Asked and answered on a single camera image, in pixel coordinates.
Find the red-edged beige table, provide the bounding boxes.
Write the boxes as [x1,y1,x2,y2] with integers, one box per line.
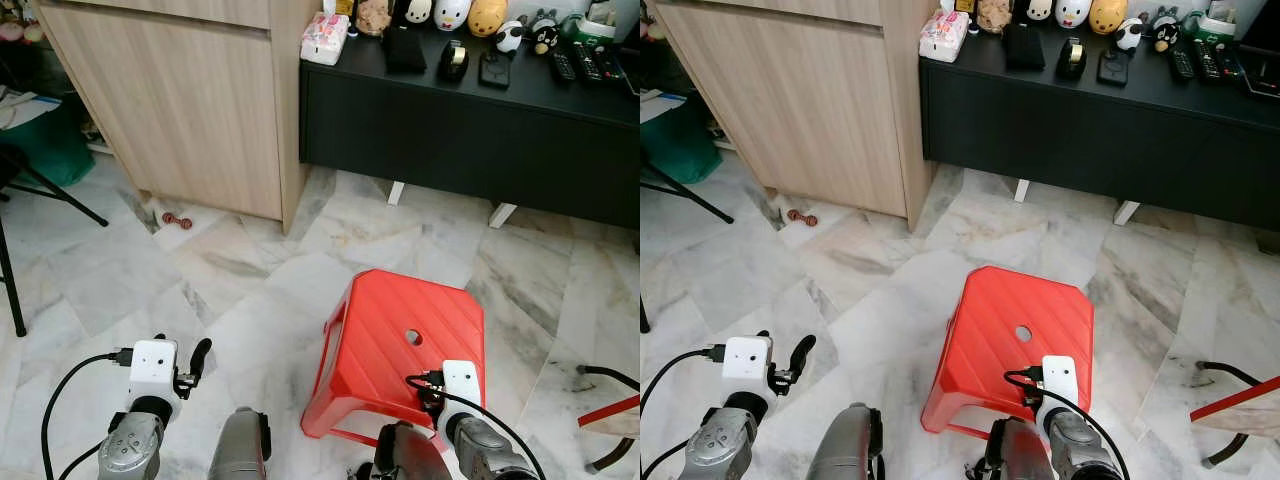
[1190,375,1280,441]
[578,395,641,441]

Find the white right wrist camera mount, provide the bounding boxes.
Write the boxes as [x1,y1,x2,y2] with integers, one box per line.
[1040,355,1081,416]
[440,360,483,421]

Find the green bin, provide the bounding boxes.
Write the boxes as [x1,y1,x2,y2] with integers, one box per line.
[0,95,96,188]
[640,95,723,186]

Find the yellow round figurine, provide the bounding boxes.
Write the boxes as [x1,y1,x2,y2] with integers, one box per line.
[467,0,508,38]
[1088,0,1129,36]

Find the red plastic stool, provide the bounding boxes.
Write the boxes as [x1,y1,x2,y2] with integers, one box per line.
[920,265,1096,441]
[300,268,488,446]

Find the brown plush toy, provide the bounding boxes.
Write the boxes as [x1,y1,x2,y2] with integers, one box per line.
[355,0,391,36]
[975,0,1013,34]

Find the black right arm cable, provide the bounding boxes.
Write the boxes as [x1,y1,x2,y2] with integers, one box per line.
[405,370,548,480]
[1003,366,1131,480]

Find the white green box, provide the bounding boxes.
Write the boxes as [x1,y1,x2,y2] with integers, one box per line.
[1195,3,1239,43]
[575,5,618,46]

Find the black tape dispenser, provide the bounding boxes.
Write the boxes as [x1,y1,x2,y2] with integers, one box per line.
[438,40,469,83]
[1057,37,1089,81]

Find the black wallet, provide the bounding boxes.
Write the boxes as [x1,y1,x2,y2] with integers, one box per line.
[385,25,429,74]
[1003,22,1046,71]

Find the black bear figurine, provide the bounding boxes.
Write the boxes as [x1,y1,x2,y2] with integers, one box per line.
[527,10,561,56]
[1148,8,1181,53]

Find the black chair legs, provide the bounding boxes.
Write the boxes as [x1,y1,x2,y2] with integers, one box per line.
[0,145,109,336]

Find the white papers on bin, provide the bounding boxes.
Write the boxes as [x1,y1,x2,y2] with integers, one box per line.
[0,90,61,131]
[640,92,689,126]

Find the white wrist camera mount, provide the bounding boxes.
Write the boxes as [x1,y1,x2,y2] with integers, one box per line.
[1040,355,1081,416]
[440,360,483,421]
[128,340,179,401]
[722,335,773,396]

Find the black low console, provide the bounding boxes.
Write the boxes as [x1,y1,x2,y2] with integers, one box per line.
[300,20,641,229]
[920,22,1280,233]

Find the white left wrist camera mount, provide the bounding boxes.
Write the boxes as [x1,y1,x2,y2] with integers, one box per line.
[722,335,773,396]
[128,340,179,401]

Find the white pink tissue pack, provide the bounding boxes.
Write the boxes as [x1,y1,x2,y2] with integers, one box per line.
[920,10,971,63]
[300,12,351,66]

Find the black bent tube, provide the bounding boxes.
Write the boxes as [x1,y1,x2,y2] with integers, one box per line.
[1193,358,1266,471]
[575,363,641,473]

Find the light wooden cabinet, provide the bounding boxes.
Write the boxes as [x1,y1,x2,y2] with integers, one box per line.
[38,0,321,233]
[655,0,941,233]

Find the long black remote control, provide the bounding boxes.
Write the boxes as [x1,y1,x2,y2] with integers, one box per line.
[1192,38,1226,81]
[572,40,606,83]

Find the small black flat device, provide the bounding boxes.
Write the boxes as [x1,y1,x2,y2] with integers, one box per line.
[478,52,511,91]
[1097,50,1131,88]

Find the grey left robot leg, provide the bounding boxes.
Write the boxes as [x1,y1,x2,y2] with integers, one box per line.
[805,403,883,480]
[208,407,273,480]

